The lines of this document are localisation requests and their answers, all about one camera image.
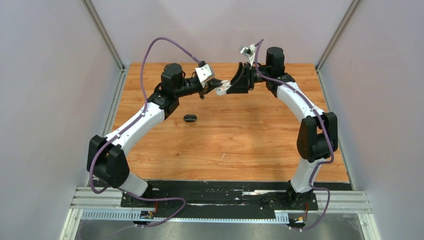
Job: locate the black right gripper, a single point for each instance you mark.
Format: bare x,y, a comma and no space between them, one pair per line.
245,83

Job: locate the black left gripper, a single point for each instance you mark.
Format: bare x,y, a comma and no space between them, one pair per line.
210,85

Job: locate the white earbud charging case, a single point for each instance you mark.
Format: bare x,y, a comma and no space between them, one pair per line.
222,90

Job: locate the black earbud charging case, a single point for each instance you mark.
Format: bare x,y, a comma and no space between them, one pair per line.
190,118

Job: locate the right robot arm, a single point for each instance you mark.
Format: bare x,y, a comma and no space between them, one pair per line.
318,133

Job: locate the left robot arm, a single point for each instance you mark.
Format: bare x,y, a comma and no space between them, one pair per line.
107,155

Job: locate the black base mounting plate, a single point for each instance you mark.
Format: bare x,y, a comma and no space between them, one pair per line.
221,199

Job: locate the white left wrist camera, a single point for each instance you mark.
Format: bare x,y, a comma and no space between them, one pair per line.
204,74

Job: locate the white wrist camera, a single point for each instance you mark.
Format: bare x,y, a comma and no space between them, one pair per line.
249,52
204,74

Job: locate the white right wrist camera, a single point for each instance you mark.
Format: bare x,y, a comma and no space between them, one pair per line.
249,52

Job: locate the left aluminium corner post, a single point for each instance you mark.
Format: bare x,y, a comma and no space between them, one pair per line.
97,21

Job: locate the aluminium corner post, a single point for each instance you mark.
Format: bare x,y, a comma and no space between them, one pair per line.
97,21
348,15

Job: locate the right aluminium corner post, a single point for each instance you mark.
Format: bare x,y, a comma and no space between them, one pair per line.
348,15

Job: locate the aluminium frame rail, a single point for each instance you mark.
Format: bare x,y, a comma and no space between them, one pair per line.
341,201

